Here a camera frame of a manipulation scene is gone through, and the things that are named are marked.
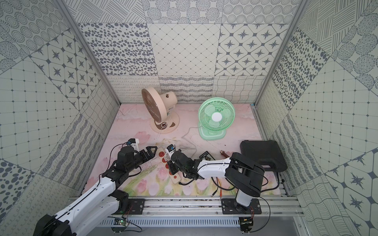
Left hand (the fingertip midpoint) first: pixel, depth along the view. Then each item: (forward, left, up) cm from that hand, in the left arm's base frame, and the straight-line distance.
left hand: (150, 147), depth 83 cm
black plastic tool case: (+2, -68, -7) cm, 69 cm away
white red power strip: (-14, -15, -10) cm, 23 cm away
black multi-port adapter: (0, -33, -11) cm, 35 cm away
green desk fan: (+14, -37, +12) cm, 42 cm away
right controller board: (-33, -52, -15) cm, 63 cm away
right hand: (-6, -11, -7) cm, 15 cm away
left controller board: (-36, +10, -13) cm, 39 cm away
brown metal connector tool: (+3, -45, -12) cm, 46 cm away
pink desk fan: (+16, -6, +15) cm, 23 cm away
